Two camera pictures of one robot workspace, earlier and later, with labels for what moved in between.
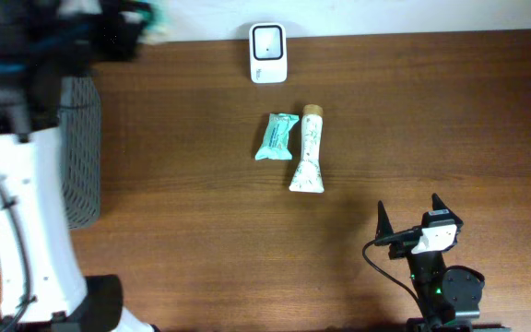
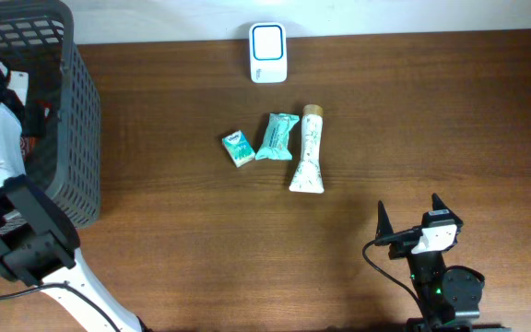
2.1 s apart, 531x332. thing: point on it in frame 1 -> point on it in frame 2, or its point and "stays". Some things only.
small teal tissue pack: (157, 29) -> (238, 148)
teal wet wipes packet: (275, 146) stays
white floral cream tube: (309, 175) stays
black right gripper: (404, 236) stays
